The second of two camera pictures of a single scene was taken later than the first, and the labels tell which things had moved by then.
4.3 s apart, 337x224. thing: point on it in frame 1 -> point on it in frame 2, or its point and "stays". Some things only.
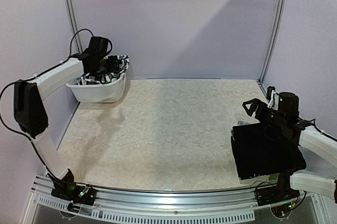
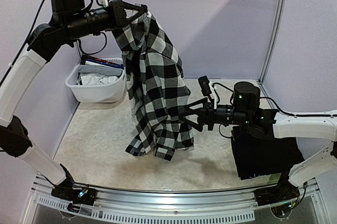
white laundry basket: [110, 92] stays
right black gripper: [259, 109] -> [209, 115]
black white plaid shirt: [100, 78] -> [157, 89]
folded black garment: [262, 151] stays
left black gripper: [114, 62] -> [119, 18]
